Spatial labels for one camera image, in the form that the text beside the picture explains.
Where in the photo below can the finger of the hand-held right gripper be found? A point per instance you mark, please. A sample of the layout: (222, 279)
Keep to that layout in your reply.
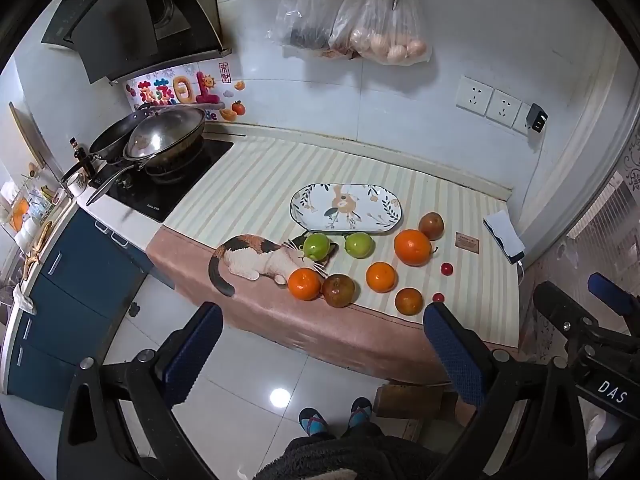
(560, 305)
(612, 292)

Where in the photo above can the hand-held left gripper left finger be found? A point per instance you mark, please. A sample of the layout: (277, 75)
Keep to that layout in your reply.
(192, 355)

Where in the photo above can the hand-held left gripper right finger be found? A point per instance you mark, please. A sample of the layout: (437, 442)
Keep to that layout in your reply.
(455, 355)

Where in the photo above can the dark speckled orange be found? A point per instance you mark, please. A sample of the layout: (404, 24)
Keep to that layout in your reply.
(409, 301)

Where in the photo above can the small bright orange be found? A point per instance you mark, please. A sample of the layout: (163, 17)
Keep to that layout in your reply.
(381, 277)
(304, 283)

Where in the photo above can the large orange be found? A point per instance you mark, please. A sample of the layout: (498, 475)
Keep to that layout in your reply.
(412, 247)

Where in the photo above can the reddish brown apple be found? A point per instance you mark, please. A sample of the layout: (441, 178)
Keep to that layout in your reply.
(338, 290)
(431, 225)

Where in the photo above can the green apple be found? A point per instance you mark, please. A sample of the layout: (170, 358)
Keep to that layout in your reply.
(358, 245)
(318, 246)

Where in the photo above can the leaf print oval plate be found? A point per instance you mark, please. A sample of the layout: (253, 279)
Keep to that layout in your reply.
(345, 207)

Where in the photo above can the red cherry tomato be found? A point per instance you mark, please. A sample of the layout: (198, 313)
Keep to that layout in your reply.
(438, 297)
(446, 268)

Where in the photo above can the brown cardboard box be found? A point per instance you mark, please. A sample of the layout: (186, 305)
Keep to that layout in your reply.
(410, 400)

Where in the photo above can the blue slipper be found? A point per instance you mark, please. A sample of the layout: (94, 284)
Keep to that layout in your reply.
(312, 422)
(360, 410)

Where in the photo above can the brown card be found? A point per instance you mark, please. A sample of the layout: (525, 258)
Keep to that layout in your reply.
(467, 242)

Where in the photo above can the blue kitchen cabinet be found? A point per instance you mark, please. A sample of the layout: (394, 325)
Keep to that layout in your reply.
(75, 280)

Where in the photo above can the person's dark fluffy robe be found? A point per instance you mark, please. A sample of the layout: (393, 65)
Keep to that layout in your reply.
(340, 455)

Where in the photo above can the black glass cooktop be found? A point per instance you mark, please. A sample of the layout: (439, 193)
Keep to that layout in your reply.
(150, 200)

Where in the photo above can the white hanging cloth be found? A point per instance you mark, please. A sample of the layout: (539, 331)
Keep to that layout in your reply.
(22, 302)

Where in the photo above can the striped cat print table mat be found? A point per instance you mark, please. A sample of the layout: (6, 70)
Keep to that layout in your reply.
(250, 180)

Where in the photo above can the black charger plug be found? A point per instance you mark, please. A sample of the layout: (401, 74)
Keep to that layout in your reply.
(537, 119)

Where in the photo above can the steel wok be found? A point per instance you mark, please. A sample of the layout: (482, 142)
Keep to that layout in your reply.
(175, 130)

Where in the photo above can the dark frying pan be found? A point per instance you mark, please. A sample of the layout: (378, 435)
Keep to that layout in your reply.
(107, 142)

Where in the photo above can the dark sauce bottle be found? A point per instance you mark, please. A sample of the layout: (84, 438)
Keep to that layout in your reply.
(76, 152)

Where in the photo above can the plastic bag with eggs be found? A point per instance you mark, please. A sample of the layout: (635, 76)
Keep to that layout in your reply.
(385, 35)

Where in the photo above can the black range hood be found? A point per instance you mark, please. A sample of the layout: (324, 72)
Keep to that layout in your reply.
(115, 25)

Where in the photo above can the plastic bag with dark contents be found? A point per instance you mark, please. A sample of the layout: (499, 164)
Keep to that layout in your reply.
(310, 10)

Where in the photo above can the white wall socket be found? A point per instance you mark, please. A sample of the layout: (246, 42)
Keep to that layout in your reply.
(504, 108)
(472, 95)

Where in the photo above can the colourful wall sticker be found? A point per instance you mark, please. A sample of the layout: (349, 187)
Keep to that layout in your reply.
(190, 87)

